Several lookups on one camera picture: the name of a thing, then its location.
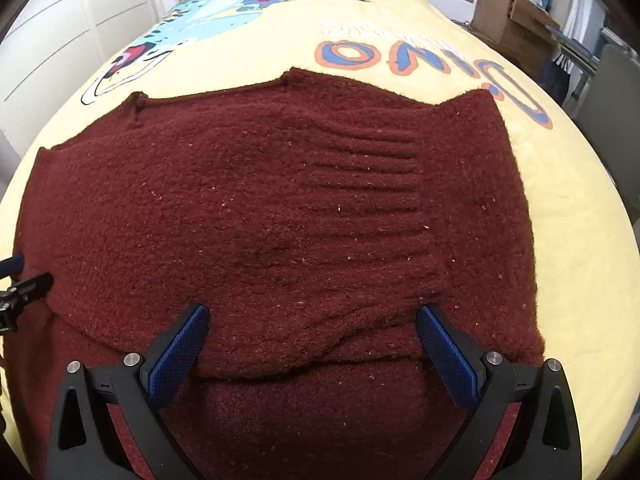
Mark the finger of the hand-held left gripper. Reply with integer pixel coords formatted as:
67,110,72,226
0,272,55,334
0,254,26,279

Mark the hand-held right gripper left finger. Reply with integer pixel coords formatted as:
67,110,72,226
47,303,211,480

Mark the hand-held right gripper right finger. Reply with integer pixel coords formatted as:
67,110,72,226
416,303,583,480

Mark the dark red knit sweater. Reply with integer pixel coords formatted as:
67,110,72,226
12,67,547,480

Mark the yellow printed blanket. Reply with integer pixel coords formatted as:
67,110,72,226
0,0,640,480

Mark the white wardrobe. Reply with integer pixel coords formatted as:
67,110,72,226
0,0,182,161

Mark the dark blue bag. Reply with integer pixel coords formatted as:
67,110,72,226
540,52,594,107

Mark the grey chair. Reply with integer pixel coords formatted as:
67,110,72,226
575,42,640,161

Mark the wooden cabinet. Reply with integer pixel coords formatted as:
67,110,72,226
472,0,562,77

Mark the white desk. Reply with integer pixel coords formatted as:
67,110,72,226
550,25,618,63

